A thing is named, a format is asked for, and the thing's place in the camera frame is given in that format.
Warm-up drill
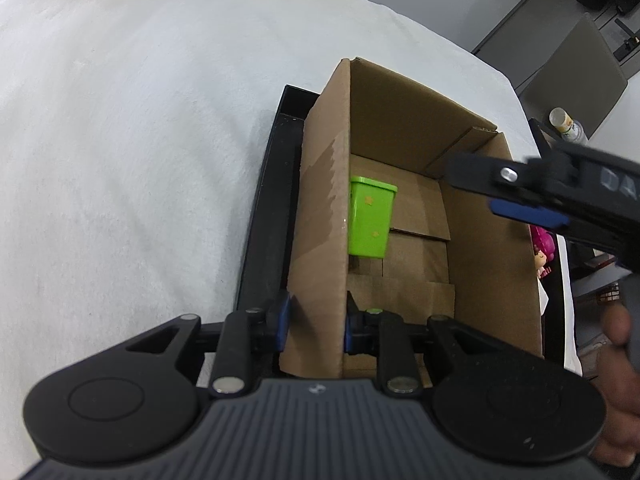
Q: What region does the yellow label bottle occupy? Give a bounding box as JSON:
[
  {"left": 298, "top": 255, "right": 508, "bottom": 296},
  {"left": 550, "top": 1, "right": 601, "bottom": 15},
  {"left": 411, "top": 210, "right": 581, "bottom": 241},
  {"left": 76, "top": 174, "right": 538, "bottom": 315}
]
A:
[{"left": 549, "top": 107, "right": 587, "bottom": 146}]

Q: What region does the brown cardboard box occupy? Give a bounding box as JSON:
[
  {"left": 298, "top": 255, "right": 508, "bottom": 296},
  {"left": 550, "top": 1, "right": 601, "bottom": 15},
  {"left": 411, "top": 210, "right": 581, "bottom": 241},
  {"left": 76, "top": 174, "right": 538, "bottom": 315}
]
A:
[{"left": 279, "top": 57, "right": 546, "bottom": 381}]

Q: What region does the white tablecloth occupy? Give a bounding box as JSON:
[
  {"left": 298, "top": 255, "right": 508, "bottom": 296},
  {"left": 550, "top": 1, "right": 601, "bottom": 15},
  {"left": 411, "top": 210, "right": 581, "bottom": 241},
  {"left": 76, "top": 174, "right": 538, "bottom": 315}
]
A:
[{"left": 0, "top": 0, "right": 586, "bottom": 480}]

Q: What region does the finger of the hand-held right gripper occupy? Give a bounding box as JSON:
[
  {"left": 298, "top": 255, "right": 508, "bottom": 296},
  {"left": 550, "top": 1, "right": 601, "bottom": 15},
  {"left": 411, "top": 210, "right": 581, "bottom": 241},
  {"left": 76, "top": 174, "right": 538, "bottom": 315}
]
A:
[{"left": 446, "top": 151, "right": 571, "bottom": 228}]

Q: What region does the person's right hand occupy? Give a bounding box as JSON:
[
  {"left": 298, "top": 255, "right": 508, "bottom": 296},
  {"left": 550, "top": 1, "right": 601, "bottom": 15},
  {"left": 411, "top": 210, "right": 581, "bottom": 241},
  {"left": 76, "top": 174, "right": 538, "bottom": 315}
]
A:
[{"left": 595, "top": 305, "right": 640, "bottom": 465}]

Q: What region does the black tray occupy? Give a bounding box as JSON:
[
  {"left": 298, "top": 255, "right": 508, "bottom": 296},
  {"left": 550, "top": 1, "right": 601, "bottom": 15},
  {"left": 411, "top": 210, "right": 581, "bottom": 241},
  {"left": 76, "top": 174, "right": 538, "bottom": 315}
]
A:
[{"left": 235, "top": 85, "right": 586, "bottom": 378}]

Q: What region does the green toy bin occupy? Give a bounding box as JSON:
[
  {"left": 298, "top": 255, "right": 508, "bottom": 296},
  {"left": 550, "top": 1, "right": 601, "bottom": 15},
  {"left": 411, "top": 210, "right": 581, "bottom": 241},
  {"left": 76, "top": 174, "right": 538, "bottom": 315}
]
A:
[{"left": 346, "top": 176, "right": 399, "bottom": 261}]

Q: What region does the pink doll figurine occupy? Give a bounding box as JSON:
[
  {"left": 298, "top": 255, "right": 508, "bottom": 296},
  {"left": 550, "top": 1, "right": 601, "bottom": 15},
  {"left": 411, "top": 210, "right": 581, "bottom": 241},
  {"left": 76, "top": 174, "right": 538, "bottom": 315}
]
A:
[{"left": 530, "top": 225, "right": 557, "bottom": 281}]

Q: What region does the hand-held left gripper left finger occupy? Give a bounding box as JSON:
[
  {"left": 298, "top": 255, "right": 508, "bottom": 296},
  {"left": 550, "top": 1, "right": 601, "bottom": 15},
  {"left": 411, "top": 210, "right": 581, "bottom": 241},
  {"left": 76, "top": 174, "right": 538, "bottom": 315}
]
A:
[{"left": 125, "top": 293, "right": 292, "bottom": 395}]

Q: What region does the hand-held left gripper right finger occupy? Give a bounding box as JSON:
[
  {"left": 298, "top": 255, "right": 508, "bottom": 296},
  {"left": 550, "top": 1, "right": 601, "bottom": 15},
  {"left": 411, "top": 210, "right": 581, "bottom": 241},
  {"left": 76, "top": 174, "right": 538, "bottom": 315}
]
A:
[{"left": 345, "top": 291, "right": 503, "bottom": 395}]

